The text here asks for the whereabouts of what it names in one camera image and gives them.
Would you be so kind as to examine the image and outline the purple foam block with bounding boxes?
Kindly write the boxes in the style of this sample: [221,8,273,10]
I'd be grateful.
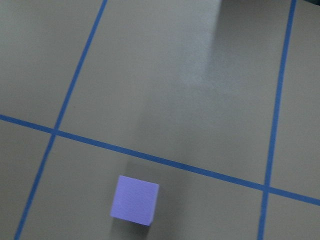
[110,175,160,226]

